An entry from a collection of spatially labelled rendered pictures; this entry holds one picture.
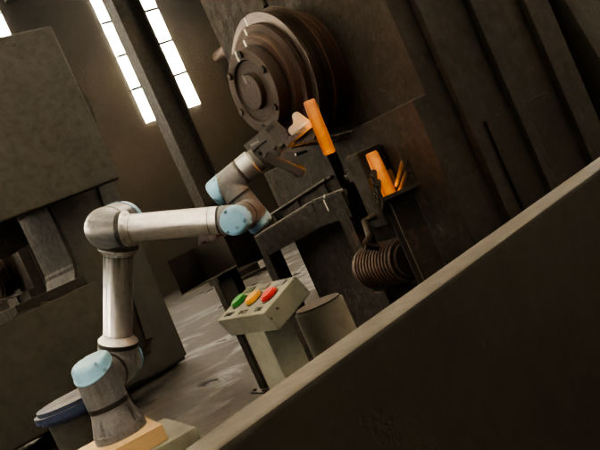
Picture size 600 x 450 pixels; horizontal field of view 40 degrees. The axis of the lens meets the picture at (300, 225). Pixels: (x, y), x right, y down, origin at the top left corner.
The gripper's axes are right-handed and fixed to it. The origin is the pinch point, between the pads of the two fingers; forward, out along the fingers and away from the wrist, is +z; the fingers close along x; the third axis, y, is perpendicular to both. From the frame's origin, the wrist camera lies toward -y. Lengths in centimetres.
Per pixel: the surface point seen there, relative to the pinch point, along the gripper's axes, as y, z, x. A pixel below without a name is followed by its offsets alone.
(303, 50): 20.3, 10.0, 27.5
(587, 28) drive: -30, 89, 57
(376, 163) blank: -19.1, 5.1, -6.5
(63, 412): -20, -124, 35
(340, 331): -42, -25, -43
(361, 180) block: -21.4, -0.9, 25.7
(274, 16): 34.7, 9.9, 33.2
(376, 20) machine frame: 12.8, 31.9, 21.0
